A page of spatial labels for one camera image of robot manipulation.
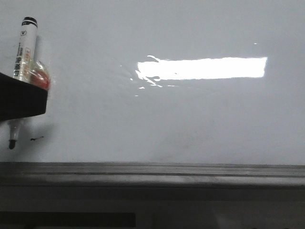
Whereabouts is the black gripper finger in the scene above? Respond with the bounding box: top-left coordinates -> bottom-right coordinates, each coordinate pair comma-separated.
0,73 -> 48,121

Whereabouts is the red magnet taped to marker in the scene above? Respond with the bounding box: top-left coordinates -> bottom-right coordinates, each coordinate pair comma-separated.
29,61 -> 51,91

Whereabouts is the black and white whiteboard marker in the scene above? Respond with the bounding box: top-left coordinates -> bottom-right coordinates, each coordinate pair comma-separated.
9,16 -> 38,149

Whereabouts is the grey aluminium whiteboard tray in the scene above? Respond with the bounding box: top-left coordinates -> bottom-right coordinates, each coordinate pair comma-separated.
0,162 -> 305,189

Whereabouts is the white glossy whiteboard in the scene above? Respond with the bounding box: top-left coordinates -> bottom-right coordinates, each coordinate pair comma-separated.
0,0 -> 305,165

